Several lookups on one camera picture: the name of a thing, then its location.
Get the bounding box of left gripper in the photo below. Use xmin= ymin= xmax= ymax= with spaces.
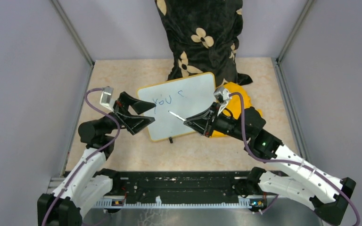
xmin=99 ymin=91 xmax=156 ymax=134

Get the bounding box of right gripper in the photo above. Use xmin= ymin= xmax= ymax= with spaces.
xmin=184 ymin=102 xmax=250 ymax=142

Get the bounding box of white marker pen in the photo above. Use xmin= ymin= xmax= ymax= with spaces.
xmin=168 ymin=111 xmax=186 ymax=121

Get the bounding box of yellow-framed whiteboard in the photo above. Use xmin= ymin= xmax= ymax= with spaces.
xmin=137 ymin=73 xmax=215 ymax=142

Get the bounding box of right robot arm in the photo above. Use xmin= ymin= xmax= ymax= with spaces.
xmin=183 ymin=103 xmax=356 ymax=226

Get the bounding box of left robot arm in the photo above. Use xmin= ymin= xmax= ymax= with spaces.
xmin=37 ymin=87 xmax=156 ymax=226

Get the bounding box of yellow t-shirt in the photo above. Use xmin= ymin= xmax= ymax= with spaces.
xmin=211 ymin=82 xmax=252 ymax=138

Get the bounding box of black floral blanket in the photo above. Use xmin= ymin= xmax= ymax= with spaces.
xmin=155 ymin=0 xmax=253 ymax=86

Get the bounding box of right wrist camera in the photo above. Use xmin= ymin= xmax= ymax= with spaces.
xmin=214 ymin=86 xmax=231 ymax=115

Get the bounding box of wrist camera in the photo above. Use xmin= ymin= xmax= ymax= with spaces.
xmin=214 ymin=86 xmax=231 ymax=115
xmin=99 ymin=86 xmax=115 ymax=112

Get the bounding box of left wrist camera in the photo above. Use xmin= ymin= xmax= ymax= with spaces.
xmin=99 ymin=86 xmax=115 ymax=112

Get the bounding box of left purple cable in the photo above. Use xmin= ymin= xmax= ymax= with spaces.
xmin=40 ymin=88 xmax=121 ymax=226

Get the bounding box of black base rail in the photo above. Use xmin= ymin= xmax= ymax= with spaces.
xmin=94 ymin=169 xmax=271 ymax=213

